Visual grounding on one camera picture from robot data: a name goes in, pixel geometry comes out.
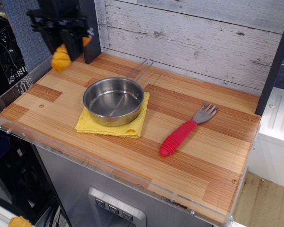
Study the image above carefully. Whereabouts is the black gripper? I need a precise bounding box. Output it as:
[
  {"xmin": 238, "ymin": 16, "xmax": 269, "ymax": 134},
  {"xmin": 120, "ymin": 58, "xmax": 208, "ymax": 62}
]
[{"xmin": 27, "ymin": 0, "xmax": 94, "ymax": 61}]

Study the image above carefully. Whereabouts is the orange toy fish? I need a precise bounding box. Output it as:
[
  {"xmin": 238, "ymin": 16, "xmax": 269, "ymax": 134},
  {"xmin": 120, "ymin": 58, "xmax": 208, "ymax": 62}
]
[{"xmin": 51, "ymin": 36, "xmax": 92, "ymax": 72}]

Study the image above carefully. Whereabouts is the blue fabric panel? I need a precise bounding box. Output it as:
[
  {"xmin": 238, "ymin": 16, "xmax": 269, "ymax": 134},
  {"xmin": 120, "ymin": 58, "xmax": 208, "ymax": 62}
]
[{"xmin": 1, "ymin": 0, "xmax": 52, "ymax": 76}]

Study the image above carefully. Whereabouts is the black plastic crate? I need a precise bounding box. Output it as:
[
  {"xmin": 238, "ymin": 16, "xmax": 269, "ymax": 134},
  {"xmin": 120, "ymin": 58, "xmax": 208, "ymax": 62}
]
[{"xmin": 0, "ymin": 13, "xmax": 27, "ymax": 94}]

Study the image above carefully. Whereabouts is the yellow folded cloth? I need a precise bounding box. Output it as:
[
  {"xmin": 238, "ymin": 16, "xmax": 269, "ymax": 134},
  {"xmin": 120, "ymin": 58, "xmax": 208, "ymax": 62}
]
[{"xmin": 75, "ymin": 92, "xmax": 150, "ymax": 138}]

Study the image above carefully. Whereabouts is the clear acrylic table guard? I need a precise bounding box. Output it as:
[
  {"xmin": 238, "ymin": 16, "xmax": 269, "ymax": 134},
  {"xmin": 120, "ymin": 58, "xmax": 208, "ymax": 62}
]
[{"xmin": 0, "ymin": 53, "xmax": 260, "ymax": 227}]

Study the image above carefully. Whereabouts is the silver control panel with buttons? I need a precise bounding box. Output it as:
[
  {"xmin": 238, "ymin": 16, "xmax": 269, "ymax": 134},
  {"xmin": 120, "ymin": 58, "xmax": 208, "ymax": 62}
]
[{"xmin": 88, "ymin": 187, "xmax": 147, "ymax": 227}]

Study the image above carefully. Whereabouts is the orange object bottom left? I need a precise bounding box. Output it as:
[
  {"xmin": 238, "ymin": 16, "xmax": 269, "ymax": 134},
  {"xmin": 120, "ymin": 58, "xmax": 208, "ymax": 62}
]
[{"xmin": 8, "ymin": 216, "xmax": 33, "ymax": 227}]

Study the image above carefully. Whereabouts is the white ribbed side counter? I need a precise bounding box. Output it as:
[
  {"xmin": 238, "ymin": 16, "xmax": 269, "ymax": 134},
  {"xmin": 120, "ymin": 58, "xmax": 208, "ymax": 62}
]
[{"xmin": 248, "ymin": 88, "xmax": 284, "ymax": 187}]

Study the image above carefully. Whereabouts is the dark left post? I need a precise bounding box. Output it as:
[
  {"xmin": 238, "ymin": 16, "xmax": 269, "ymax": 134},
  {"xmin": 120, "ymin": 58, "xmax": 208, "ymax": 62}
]
[{"xmin": 80, "ymin": 0, "xmax": 101, "ymax": 64}]

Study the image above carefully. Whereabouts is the dark post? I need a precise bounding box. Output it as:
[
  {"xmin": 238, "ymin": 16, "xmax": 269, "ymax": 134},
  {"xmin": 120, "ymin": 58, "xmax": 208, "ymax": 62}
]
[
  {"xmin": 255, "ymin": 32, "xmax": 284, "ymax": 116},
  {"xmin": 80, "ymin": 0, "xmax": 101, "ymax": 64}
]

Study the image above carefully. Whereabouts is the steel pot with wire handle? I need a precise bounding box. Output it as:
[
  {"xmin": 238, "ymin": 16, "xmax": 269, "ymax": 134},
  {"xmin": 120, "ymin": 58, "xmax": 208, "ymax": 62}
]
[{"xmin": 83, "ymin": 59, "xmax": 154, "ymax": 123}]

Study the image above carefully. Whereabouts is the fork with red handle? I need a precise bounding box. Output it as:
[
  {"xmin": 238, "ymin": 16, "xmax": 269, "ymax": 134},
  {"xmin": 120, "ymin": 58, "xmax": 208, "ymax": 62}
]
[{"xmin": 160, "ymin": 102, "xmax": 219, "ymax": 157}]

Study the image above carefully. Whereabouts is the dark right post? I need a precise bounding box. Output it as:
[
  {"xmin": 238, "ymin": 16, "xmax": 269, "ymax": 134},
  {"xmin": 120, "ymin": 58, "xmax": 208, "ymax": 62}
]
[{"xmin": 255, "ymin": 32, "xmax": 284, "ymax": 116}]

